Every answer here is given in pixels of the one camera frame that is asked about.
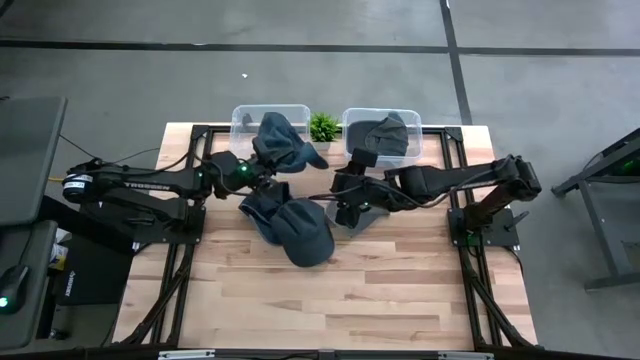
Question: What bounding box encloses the green plant in white pot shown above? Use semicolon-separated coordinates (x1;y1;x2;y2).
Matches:
308;112;344;152

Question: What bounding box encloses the dark grey flat panel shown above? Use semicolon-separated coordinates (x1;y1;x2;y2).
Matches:
0;96;69;227

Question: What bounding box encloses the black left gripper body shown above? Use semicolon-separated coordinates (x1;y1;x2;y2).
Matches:
243;135;290;201

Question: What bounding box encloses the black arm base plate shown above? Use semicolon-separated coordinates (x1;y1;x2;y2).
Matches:
447;207;521;250
134;204;207;245

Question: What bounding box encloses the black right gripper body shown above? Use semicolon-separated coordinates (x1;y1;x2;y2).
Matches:
335;148;382;229

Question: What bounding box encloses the black metal stand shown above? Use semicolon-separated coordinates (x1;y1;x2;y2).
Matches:
551;127;640;292

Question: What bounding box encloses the black computer mouse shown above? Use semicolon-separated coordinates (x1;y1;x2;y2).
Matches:
0;263;30;315

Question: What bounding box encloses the black Trossen box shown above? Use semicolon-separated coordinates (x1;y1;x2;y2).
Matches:
53;234;137;307

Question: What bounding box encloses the grey side desk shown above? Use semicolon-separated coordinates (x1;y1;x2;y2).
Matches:
0;219;59;351

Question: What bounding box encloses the black aluminium table frame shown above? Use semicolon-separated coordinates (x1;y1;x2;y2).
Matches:
112;123;539;351

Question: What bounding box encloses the clear plastic storage bin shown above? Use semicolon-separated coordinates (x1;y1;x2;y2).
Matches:
341;107;425;169
228;103;312;162

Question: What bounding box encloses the small white yellow box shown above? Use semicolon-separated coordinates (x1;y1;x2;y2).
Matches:
48;228;70;271

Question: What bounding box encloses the silver metal bracket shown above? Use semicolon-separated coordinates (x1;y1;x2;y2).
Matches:
437;351;496;360
157;349;216;360

